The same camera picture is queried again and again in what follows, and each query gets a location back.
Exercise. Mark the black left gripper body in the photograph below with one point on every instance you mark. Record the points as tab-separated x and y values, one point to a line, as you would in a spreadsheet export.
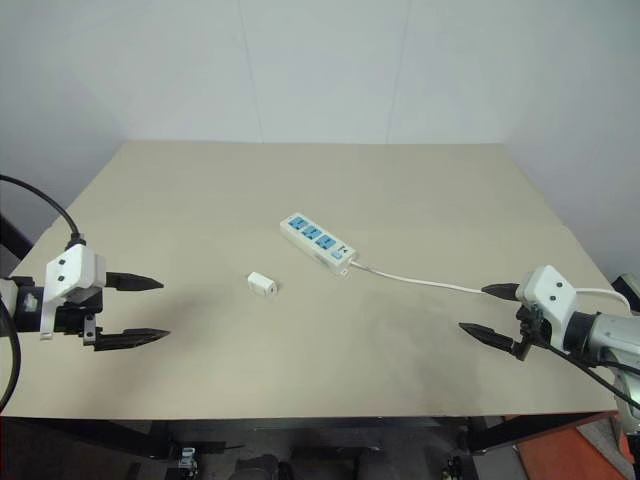
75	317

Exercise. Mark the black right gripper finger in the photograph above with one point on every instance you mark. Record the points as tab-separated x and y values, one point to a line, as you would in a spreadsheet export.
502	291
490	336

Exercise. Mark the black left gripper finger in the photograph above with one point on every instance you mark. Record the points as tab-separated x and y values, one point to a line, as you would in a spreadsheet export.
135	283
132	338

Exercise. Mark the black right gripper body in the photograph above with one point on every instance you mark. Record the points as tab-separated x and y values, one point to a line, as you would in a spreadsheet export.
530	325

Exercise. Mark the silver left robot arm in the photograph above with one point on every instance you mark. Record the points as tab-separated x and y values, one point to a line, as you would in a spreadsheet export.
27	307

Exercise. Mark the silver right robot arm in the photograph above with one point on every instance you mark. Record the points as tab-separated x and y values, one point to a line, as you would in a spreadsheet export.
607	330

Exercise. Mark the small white plug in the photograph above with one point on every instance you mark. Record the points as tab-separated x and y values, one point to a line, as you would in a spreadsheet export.
262	283

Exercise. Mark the white power strip blue sockets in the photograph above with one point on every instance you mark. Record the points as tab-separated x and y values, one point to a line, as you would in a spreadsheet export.
317	241

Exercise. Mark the red floor mat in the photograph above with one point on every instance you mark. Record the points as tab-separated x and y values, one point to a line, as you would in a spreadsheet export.
575	450

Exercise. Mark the dark rounded shape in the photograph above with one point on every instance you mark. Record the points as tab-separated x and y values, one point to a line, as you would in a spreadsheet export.
262	467

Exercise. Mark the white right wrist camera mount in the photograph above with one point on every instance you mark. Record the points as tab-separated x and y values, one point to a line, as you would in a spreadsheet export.
547	292

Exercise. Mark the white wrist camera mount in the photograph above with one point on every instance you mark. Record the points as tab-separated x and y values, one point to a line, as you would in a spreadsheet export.
547	292
70	267

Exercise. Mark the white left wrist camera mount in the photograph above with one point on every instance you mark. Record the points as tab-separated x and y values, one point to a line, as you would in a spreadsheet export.
70	267

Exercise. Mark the dark frame beside table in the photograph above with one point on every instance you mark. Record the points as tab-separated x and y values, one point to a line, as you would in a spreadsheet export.
10	240

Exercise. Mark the black table frame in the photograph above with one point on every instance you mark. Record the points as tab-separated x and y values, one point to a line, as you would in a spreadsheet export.
75	435

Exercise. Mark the metal caster bracket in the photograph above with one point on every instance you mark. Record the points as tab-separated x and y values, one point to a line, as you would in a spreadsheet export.
188	457

